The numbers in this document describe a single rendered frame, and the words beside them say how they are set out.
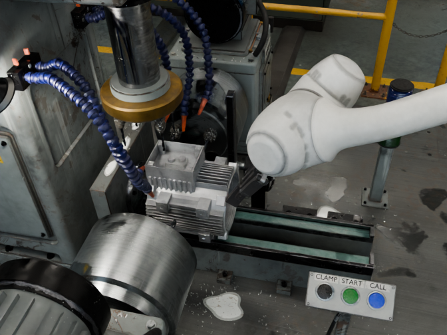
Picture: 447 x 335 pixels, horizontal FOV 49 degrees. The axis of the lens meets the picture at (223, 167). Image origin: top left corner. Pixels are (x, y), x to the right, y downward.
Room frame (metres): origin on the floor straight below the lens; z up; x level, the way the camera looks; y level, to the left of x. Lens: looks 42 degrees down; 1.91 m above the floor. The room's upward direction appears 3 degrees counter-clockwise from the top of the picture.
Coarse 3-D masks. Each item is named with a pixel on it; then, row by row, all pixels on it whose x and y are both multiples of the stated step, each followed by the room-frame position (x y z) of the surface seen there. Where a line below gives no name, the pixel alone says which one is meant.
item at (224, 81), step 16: (224, 80) 1.23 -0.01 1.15; (192, 96) 1.13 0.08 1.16; (224, 96) 1.16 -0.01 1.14; (240, 96) 1.21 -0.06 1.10; (176, 112) 1.12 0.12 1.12; (192, 112) 1.11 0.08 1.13; (208, 112) 1.10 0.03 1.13; (224, 112) 1.10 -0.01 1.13; (240, 112) 1.16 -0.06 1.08; (176, 128) 1.11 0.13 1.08; (192, 128) 1.11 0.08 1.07; (208, 128) 1.10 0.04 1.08; (224, 128) 1.09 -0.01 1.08; (240, 128) 1.13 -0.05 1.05; (208, 144) 1.10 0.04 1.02; (224, 144) 1.09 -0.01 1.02; (208, 160) 1.09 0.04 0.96
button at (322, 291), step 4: (324, 284) 0.56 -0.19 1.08; (320, 288) 0.56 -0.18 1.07; (324, 288) 0.56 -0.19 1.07; (328, 288) 0.56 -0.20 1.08; (320, 292) 0.55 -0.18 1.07; (324, 292) 0.55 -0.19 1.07; (328, 292) 0.55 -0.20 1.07; (332, 292) 0.55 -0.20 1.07; (320, 296) 0.55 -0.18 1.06; (324, 296) 0.55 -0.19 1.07; (328, 296) 0.54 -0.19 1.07
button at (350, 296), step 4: (348, 288) 0.55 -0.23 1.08; (352, 288) 0.55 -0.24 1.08; (344, 292) 0.55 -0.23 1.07; (348, 292) 0.55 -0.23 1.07; (352, 292) 0.54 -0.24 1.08; (356, 292) 0.54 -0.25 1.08; (344, 296) 0.54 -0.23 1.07; (348, 296) 0.54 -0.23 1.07; (352, 296) 0.54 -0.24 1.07; (356, 296) 0.54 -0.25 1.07; (348, 300) 0.53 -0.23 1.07; (352, 300) 0.53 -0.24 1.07; (356, 300) 0.53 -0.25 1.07
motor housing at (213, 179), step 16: (208, 176) 0.87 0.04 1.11; (224, 176) 0.86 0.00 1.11; (176, 192) 0.85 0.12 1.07; (192, 192) 0.84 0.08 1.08; (208, 192) 0.84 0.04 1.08; (224, 192) 0.83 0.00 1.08; (176, 208) 0.82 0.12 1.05; (192, 208) 0.81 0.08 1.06; (224, 208) 0.80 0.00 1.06; (176, 224) 0.82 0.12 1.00; (192, 224) 0.80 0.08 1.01; (208, 224) 0.79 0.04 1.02; (224, 224) 0.79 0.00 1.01
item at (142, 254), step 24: (120, 216) 0.70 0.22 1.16; (144, 216) 0.69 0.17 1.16; (96, 240) 0.65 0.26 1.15; (120, 240) 0.63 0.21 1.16; (144, 240) 0.63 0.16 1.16; (168, 240) 0.65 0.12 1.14; (72, 264) 0.62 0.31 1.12; (96, 264) 0.58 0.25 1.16; (120, 264) 0.57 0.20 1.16; (144, 264) 0.58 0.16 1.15; (168, 264) 0.60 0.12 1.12; (192, 264) 0.64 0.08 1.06; (120, 288) 0.53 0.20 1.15; (144, 288) 0.53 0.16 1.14; (168, 288) 0.55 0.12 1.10; (144, 312) 0.50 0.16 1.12; (168, 312) 0.52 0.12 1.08
